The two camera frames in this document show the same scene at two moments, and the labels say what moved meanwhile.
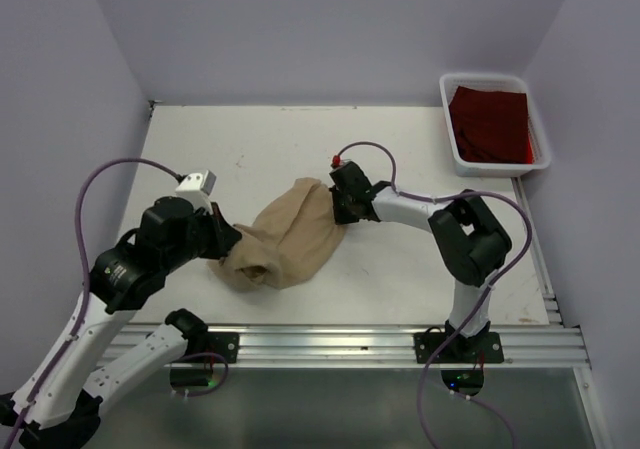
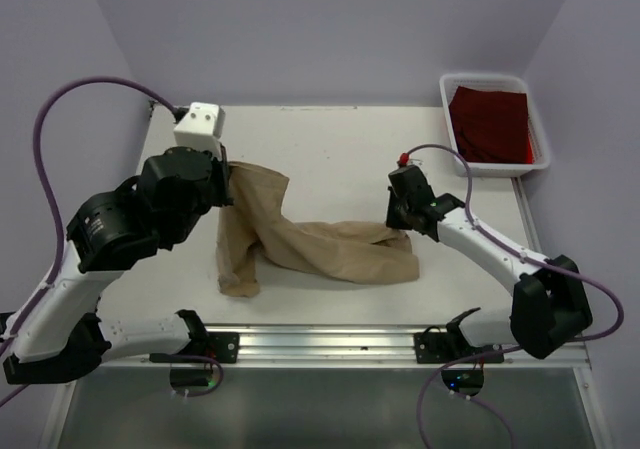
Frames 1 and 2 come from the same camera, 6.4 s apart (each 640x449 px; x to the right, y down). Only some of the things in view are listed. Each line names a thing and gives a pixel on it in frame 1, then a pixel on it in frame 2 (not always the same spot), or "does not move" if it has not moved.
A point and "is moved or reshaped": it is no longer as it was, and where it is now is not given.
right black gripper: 340,216 to 391,220
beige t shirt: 289,242 is moved or reshaped
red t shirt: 491,126 does not move
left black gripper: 224,234 to 222,169
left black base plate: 225,344 does not move
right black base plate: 484,348 does not move
